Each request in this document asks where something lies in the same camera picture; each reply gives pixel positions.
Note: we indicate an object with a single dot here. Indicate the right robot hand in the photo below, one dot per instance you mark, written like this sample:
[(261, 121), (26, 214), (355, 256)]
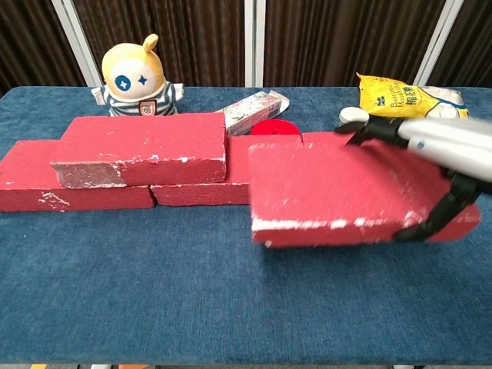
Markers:
[(446, 142)]

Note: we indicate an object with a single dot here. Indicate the white partition post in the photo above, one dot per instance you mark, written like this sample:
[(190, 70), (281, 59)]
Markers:
[(77, 42), (442, 42), (254, 42)]

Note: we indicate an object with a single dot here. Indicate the yellow plush toy striped shirt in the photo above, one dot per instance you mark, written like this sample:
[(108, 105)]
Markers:
[(134, 77)]

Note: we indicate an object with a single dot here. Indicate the small white jar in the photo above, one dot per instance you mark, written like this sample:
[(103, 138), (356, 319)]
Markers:
[(353, 114)]

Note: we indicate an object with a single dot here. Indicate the blue table cloth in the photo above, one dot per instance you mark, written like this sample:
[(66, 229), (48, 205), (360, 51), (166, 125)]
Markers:
[(153, 288)]

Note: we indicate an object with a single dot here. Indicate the red foam brick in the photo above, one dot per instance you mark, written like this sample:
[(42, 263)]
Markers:
[(27, 169), (326, 137), (207, 196), (326, 184), (146, 146)]

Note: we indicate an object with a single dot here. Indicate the floral toothpaste box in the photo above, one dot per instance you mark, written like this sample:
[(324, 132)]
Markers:
[(250, 111)]

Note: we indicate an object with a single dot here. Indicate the red round disc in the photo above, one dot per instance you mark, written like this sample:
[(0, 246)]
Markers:
[(274, 127)]

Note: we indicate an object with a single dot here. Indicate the yellow marshmallow bag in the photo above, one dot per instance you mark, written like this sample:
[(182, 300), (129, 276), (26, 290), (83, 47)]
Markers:
[(396, 100)]

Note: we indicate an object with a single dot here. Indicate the dark brown curtain panel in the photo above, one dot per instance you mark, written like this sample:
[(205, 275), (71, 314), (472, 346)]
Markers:
[(192, 38), (469, 50), (30, 34), (346, 38)]

